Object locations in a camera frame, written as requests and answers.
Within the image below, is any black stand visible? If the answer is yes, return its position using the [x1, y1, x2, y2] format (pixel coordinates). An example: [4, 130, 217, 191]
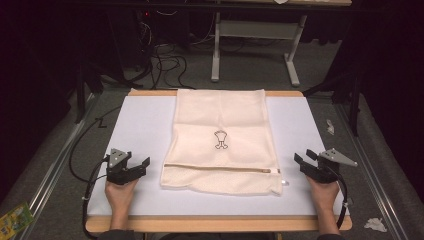
[302, 63, 365, 138]
[73, 49, 105, 125]

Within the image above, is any hand-held gripper black cable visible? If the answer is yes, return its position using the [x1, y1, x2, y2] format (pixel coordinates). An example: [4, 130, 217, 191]
[81, 156, 111, 240]
[326, 164, 350, 230]

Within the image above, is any metal floor rail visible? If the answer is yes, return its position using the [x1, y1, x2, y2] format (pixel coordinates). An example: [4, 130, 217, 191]
[334, 103, 410, 240]
[18, 93, 98, 240]

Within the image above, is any left hand-held gripper black cable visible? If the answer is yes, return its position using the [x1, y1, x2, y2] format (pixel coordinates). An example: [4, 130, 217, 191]
[81, 156, 111, 240]

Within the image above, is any wooden table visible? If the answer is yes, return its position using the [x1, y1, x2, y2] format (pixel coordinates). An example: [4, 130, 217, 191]
[84, 88, 353, 234]

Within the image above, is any crumpled white tissue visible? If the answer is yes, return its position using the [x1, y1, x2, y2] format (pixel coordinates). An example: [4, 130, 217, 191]
[363, 217, 388, 233]

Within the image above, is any white table mat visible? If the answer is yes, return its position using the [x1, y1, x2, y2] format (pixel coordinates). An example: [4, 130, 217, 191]
[87, 95, 351, 217]

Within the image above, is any white metal desk frame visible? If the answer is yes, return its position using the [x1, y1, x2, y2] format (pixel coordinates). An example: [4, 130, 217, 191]
[210, 11, 309, 88]

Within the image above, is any black floor cable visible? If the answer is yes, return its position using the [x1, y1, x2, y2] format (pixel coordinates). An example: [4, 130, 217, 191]
[68, 105, 123, 184]

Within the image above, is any cream mesh laundry bag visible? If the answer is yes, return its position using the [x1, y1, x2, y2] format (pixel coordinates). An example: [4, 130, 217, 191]
[159, 88, 284, 197]

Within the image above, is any person's left hand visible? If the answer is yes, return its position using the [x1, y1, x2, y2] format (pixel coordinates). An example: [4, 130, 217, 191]
[104, 179, 140, 214]

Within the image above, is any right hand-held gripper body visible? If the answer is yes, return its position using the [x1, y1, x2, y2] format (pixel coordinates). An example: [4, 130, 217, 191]
[309, 148, 359, 185]

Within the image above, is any tangle of black cables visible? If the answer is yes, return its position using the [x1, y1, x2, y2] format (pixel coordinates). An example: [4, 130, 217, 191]
[133, 9, 218, 91]

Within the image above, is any right hand-held gripper black cable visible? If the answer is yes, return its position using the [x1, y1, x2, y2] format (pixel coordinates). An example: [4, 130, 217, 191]
[326, 164, 350, 230]

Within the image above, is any green printed packet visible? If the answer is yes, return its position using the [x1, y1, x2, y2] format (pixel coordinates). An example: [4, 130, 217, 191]
[0, 202, 36, 240]

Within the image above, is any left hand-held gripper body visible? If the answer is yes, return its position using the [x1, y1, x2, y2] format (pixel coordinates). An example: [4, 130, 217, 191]
[105, 148, 142, 185]

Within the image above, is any person's right hand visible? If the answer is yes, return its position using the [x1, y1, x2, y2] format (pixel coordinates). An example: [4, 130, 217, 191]
[306, 175, 341, 215]

